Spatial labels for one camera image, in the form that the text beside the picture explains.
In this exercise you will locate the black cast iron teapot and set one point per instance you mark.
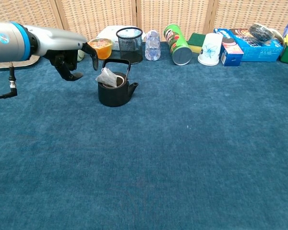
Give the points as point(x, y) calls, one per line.
point(112, 95)

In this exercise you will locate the white wet wipes pack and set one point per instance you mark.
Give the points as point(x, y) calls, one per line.
point(108, 32)

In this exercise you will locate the stainless steel tray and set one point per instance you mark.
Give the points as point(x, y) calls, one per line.
point(14, 64)

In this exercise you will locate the green chips can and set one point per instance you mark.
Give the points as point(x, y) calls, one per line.
point(177, 40)

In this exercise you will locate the white paper cup blue flower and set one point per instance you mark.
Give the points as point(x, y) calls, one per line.
point(210, 50)

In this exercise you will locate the woven rattan folding screen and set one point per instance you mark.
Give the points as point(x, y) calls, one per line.
point(98, 14)

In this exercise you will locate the blue velvet tablecloth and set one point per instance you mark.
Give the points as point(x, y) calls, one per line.
point(182, 155)

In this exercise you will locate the brown chocolate pie box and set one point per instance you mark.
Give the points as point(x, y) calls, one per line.
point(240, 32)

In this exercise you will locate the blue pink cookie box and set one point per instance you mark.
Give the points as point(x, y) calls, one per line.
point(230, 52)

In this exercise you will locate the green yellow sponge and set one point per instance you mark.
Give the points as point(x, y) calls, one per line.
point(195, 40)

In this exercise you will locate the black mesh pen holder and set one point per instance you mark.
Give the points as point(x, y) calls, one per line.
point(129, 43)

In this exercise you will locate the orange jelly cup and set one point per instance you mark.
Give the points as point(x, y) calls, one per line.
point(103, 51)

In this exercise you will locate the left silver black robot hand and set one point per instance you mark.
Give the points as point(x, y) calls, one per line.
point(60, 43)

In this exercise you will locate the clear plastic water bottle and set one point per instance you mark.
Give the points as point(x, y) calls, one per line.
point(152, 45)

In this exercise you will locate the blue biscuit box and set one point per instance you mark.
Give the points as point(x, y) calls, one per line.
point(259, 51)

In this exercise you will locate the dark wrapped tape roll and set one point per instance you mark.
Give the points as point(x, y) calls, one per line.
point(261, 31)

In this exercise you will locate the pale green lint roller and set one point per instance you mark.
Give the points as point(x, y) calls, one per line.
point(80, 55)

